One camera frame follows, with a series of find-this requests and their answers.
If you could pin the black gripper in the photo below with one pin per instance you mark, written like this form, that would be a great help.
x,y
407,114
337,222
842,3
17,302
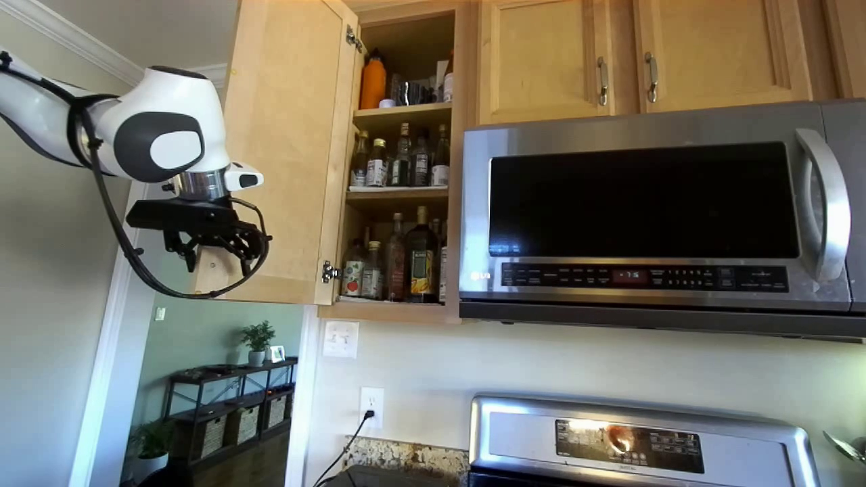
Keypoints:
x,y
216,240

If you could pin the light wood cabinet door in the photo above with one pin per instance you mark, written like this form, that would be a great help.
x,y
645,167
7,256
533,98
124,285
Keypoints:
x,y
287,136

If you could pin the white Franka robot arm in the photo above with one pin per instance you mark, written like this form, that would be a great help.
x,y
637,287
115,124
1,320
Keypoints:
x,y
180,90

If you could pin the metal cabinet hinge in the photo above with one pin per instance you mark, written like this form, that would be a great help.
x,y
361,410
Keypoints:
x,y
356,41
331,272

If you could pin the small wood cabinet door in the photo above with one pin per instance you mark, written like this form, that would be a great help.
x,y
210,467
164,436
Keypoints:
x,y
721,49
541,59
848,45

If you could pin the small green potted plant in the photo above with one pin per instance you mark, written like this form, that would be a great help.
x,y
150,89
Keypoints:
x,y
258,340

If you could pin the white mug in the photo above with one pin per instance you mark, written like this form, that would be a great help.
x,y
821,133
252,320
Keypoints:
x,y
277,352

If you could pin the red label bottle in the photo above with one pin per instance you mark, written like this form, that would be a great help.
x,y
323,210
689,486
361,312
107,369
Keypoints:
x,y
353,274

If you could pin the black metal shelf unit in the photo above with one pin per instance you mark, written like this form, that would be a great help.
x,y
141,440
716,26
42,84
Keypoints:
x,y
226,393

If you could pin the clear glass bottle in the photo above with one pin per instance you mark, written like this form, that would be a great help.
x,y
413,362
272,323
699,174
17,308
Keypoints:
x,y
372,278

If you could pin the beige storage basket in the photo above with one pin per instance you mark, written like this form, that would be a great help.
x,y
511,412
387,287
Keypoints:
x,y
245,424
277,410
210,436

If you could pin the dark glass bottle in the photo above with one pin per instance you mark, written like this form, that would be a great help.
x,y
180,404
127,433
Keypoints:
x,y
358,164
419,167
440,164
400,164

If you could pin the brown tall bottle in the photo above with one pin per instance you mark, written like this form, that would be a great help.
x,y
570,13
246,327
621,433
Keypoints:
x,y
396,266

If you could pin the white label bottle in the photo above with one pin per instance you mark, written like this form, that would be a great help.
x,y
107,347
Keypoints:
x,y
377,167

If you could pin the large dark potted plant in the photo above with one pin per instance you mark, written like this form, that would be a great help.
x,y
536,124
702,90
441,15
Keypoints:
x,y
153,444

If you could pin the dark olive oil bottle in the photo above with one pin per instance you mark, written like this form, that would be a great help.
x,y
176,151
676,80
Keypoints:
x,y
423,266

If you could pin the orange plastic bottle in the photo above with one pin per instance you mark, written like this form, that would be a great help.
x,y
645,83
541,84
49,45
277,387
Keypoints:
x,y
375,83

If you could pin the small dark jar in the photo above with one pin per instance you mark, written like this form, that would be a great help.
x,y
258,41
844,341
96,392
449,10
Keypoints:
x,y
400,93

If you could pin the white container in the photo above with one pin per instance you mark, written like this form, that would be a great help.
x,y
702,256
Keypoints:
x,y
444,83

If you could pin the stainless steel gas stove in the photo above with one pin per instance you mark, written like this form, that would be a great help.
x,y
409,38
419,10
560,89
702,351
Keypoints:
x,y
541,443

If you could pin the stainless steel microwave oven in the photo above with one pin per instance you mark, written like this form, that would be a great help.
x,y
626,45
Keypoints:
x,y
649,206

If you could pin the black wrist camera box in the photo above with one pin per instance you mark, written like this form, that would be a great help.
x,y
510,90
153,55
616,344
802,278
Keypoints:
x,y
176,212

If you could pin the white light switch plate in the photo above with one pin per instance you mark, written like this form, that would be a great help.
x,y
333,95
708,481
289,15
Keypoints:
x,y
342,340

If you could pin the white wall outlet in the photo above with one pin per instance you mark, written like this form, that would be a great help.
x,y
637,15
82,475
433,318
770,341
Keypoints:
x,y
372,408

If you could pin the light wood wall cabinet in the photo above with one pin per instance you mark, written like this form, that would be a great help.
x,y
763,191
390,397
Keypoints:
x,y
463,72

